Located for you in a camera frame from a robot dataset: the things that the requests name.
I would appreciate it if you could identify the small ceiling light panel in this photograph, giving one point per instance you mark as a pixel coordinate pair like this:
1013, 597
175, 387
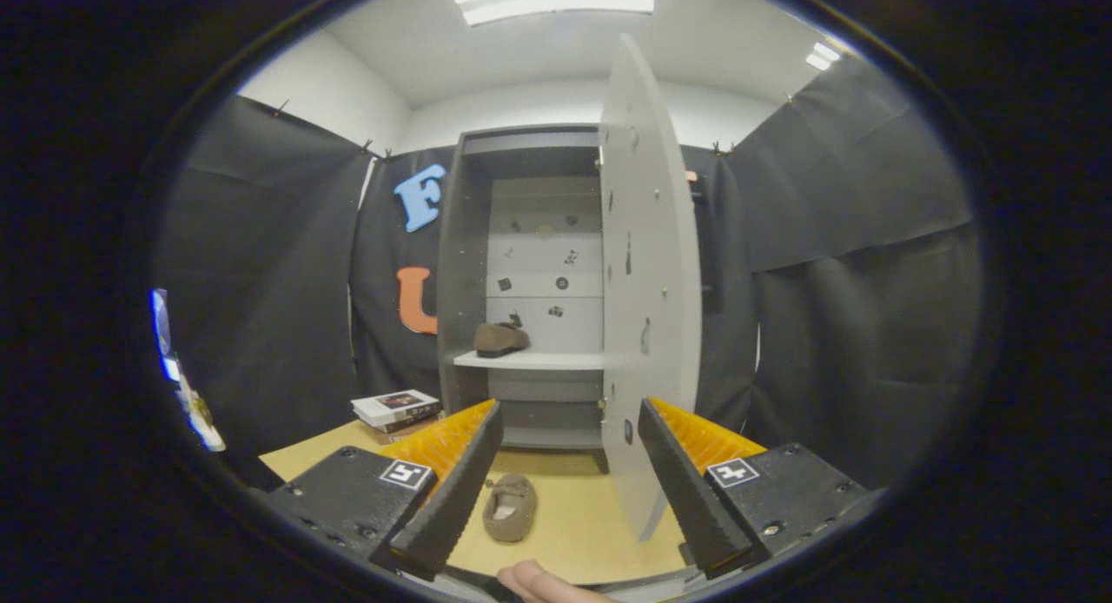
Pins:
823, 56

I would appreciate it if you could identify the white book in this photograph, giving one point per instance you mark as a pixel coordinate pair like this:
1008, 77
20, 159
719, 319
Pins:
395, 406

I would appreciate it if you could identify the black backdrop cloth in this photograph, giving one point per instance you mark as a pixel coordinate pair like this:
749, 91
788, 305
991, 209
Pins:
261, 281

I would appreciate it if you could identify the grey shoe cabinet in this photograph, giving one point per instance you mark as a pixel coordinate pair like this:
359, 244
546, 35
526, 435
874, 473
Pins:
465, 264

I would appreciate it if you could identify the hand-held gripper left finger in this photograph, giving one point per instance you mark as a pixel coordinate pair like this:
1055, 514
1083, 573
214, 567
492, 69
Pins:
460, 490

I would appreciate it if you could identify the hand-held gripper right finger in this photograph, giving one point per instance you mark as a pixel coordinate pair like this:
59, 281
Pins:
686, 499

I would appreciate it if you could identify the brown fuzzy shoe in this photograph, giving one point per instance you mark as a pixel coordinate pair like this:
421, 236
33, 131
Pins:
509, 507
499, 338

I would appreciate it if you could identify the brown book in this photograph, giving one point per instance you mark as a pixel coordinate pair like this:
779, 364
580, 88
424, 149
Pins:
408, 429

